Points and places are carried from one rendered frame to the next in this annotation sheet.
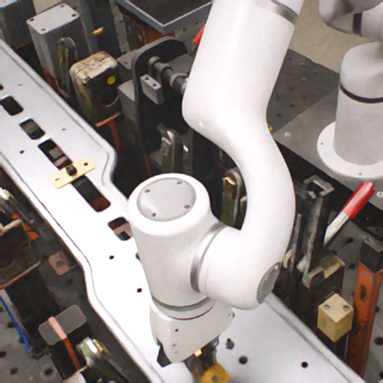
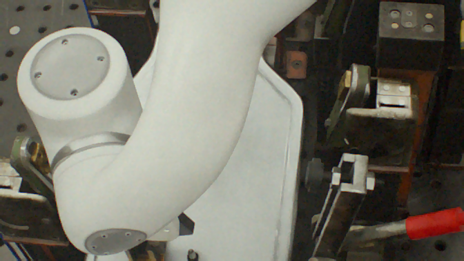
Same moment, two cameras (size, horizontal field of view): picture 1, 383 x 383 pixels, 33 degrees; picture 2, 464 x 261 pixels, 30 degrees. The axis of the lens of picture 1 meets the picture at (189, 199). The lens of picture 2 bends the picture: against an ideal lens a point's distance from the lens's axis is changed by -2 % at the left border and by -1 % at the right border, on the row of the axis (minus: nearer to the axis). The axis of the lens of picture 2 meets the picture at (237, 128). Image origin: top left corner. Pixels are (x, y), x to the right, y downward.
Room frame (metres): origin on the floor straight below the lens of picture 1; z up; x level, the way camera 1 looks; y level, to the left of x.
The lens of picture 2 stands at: (0.24, -0.32, 1.85)
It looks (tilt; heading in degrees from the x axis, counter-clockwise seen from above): 58 degrees down; 43
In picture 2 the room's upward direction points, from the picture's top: 8 degrees counter-clockwise
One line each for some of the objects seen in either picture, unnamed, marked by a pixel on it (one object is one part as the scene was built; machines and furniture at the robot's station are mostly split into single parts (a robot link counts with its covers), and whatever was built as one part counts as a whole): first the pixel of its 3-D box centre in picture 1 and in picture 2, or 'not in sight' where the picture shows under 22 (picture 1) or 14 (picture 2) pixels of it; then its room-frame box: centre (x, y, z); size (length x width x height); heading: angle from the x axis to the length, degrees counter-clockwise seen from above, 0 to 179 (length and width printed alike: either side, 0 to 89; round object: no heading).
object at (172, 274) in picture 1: (179, 241); (90, 118); (0.44, 0.02, 1.28); 0.09 x 0.08 x 0.13; 51
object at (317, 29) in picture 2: not in sight; (325, 90); (0.81, 0.03, 0.84); 0.04 x 0.03 x 0.29; 29
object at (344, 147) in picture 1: (364, 118); not in sight; (1.01, -0.39, 0.89); 0.19 x 0.19 x 0.18
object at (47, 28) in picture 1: (76, 94); not in sight; (1.24, 0.22, 0.90); 0.13 x 0.10 x 0.41; 119
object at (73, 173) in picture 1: (71, 170); not in sight; (0.87, 0.21, 1.01); 0.08 x 0.04 x 0.01; 119
